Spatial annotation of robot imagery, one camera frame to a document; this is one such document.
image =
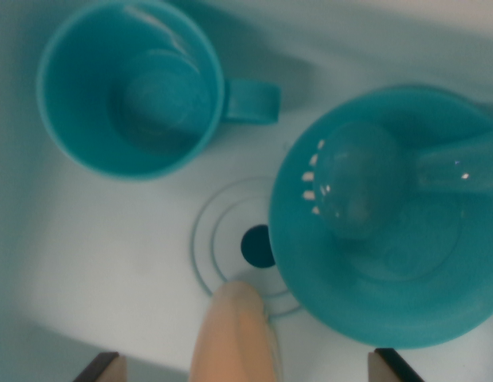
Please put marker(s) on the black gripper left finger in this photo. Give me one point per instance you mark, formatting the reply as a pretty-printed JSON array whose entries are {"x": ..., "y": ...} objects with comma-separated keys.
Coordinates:
[{"x": 108, "y": 368}]

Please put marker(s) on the light blue toy sink unit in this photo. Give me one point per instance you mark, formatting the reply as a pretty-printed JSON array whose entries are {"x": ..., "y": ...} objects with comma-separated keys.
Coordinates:
[{"x": 110, "y": 238}]

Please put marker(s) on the teal plastic strainer ladle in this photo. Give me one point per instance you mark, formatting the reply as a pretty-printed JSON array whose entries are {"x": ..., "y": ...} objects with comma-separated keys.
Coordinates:
[{"x": 361, "y": 179}]

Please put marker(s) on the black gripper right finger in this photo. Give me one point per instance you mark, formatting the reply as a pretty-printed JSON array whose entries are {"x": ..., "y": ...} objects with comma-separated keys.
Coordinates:
[{"x": 385, "y": 368}]

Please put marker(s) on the teal plastic plate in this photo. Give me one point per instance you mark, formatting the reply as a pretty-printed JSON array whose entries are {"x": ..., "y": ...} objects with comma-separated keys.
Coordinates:
[{"x": 389, "y": 298}]

